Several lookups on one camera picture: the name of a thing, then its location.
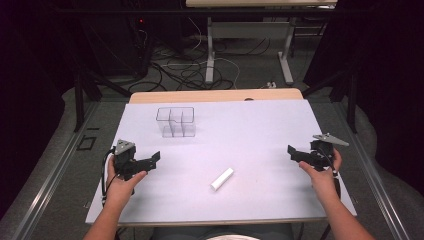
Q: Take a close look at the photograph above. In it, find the white floor cable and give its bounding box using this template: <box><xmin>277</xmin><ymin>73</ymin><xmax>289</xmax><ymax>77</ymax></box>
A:
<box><xmin>186</xmin><ymin>16</ymin><xmax>242</xmax><ymax>90</ymax></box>

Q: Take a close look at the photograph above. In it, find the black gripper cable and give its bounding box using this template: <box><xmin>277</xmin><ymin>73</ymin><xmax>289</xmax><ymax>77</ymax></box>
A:
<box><xmin>319</xmin><ymin>148</ymin><xmax>342</xmax><ymax>201</ymax></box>
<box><xmin>100</xmin><ymin>149</ymin><xmax>118</xmax><ymax>205</ymax></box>

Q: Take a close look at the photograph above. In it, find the dark curtain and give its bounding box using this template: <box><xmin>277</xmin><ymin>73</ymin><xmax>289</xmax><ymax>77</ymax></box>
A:
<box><xmin>304</xmin><ymin>0</ymin><xmax>424</xmax><ymax>196</ymax></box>
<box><xmin>0</xmin><ymin>0</ymin><xmax>84</xmax><ymax>218</ymax></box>

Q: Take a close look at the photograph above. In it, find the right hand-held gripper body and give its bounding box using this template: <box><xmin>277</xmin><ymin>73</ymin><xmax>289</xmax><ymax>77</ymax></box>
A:
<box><xmin>305</xmin><ymin>132</ymin><xmax>350</xmax><ymax>172</ymax></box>

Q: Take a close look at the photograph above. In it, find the clear plastic organizer box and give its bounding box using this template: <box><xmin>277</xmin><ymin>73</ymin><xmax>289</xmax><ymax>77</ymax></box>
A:
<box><xmin>155</xmin><ymin>106</ymin><xmax>197</xmax><ymax>139</ymax></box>

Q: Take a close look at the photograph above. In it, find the black computer tower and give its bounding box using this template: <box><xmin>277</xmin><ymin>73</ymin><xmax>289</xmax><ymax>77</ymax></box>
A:
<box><xmin>83</xmin><ymin>14</ymin><xmax>154</xmax><ymax>78</ymax></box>

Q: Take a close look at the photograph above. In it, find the white table mat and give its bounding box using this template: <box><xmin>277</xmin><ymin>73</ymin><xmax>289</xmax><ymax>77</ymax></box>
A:
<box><xmin>85</xmin><ymin>98</ymin><xmax>358</xmax><ymax>225</ymax></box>

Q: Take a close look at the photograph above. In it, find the tangle of black floor cables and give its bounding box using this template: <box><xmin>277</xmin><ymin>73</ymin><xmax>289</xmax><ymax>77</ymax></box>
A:
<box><xmin>128</xmin><ymin>36</ymin><xmax>271</xmax><ymax>93</ymax></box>

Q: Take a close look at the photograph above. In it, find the wooden table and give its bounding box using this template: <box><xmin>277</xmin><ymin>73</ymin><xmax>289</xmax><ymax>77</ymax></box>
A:
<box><xmin>128</xmin><ymin>87</ymin><xmax>305</xmax><ymax>105</ymax></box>

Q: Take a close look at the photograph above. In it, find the white desk with metal legs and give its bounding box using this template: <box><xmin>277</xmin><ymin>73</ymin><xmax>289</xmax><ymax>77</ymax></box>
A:
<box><xmin>185</xmin><ymin>0</ymin><xmax>338</xmax><ymax>86</ymax></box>

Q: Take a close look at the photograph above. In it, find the person's right hand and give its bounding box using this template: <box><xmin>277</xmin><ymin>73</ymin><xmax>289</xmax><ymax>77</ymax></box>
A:
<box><xmin>298</xmin><ymin>147</ymin><xmax>344</xmax><ymax>203</ymax></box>

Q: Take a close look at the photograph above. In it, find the person's left hand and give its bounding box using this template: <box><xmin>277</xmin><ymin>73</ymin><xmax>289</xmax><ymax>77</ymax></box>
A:
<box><xmin>105</xmin><ymin>155</ymin><xmax>149</xmax><ymax>208</ymax></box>

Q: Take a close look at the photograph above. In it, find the metal floor rail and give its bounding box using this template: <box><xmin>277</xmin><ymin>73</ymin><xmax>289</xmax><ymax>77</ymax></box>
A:
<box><xmin>333</xmin><ymin>99</ymin><xmax>413</xmax><ymax>240</ymax></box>
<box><xmin>9</xmin><ymin>101</ymin><xmax>101</xmax><ymax>240</ymax></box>

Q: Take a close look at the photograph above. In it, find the white rectangular tube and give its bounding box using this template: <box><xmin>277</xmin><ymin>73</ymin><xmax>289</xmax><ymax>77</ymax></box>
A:
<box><xmin>209</xmin><ymin>167</ymin><xmax>235</xmax><ymax>192</ymax></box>

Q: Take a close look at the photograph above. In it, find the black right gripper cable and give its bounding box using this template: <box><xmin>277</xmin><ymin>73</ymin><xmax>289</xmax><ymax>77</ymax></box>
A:
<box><xmin>319</xmin><ymin>148</ymin><xmax>342</xmax><ymax>201</ymax></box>

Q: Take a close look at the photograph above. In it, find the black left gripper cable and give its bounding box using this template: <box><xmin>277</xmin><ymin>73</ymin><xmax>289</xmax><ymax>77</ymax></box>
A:
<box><xmin>100</xmin><ymin>149</ymin><xmax>118</xmax><ymax>205</ymax></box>

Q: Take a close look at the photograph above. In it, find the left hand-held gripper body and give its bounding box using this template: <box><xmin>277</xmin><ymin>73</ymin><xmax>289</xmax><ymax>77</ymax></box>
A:
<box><xmin>112</xmin><ymin>139</ymin><xmax>152</xmax><ymax>182</ymax></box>

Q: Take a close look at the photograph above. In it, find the black metal stand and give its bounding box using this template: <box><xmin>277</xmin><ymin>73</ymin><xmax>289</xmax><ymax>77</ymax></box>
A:
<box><xmin>72</xmin><ymin>63</ymin><xmax>133</xmax><ymax>133</ymax></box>
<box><xmin>301</xmin><ymin>64</ymin><xmax>359</xmax><ymax>134</ymax></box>

